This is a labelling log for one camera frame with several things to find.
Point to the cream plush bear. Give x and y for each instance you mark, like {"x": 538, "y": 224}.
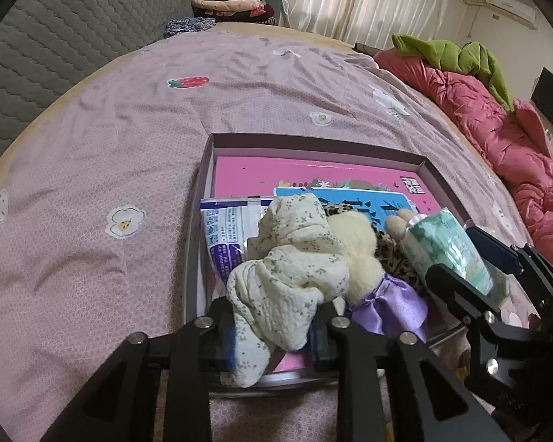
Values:
{"x": 355, "y": 253}

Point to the green printed tissue pack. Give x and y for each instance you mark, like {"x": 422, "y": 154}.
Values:
{"x": 442, "y": 244}

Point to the green blanket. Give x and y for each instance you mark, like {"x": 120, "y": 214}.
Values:
{"x": 442, "y": 53}

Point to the grey quilted headboard cover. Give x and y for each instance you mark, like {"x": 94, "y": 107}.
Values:
{"x": 73, "y": 32}

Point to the blue patterned cloth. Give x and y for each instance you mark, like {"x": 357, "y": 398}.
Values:
{"x": 189, "y": 26}

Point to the beige plush toy pink bow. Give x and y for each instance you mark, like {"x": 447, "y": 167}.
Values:
{"x": 396, "y": 224}

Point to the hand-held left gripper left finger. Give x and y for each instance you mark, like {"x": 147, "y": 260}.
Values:
{"x": 196, "y": 359}

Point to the shallow brown cardboard box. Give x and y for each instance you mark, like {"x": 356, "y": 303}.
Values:
{"x": 304, "y": 145}

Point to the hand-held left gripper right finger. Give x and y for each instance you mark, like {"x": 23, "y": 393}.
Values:
{"x": 350, "y": 354}

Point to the white blue wet wipes packet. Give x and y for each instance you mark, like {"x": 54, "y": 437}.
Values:
{"x": 226, "y": 230}

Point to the leopard print scrunchie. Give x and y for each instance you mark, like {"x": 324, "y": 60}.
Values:
{"x": 389, "y": 248}

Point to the purple printed bed sheet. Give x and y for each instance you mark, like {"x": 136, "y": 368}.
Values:
{"x": 120, "y": 147}

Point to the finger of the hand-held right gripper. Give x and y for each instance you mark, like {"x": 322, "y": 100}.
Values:
{"x": 495, "y": 251}
{"x": 456, "y": 292}

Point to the stack of folded clothes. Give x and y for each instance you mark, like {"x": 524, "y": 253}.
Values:
{"x": 262, "y": 14}

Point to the pink folded garment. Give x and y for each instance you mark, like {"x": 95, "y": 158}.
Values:
{"x": 226, "y": 5}

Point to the white air conditioner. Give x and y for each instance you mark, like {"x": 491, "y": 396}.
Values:
{"x": 511, "y": 7}

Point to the cream floral cloth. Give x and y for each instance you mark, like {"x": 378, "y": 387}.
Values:
{"x": 281, "y": 281}

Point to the pink book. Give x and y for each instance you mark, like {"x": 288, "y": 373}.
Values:
{"x": 258, "y": 175}

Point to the pink quilt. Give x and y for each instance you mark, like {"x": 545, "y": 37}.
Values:
{"x": 497, "y": 138}

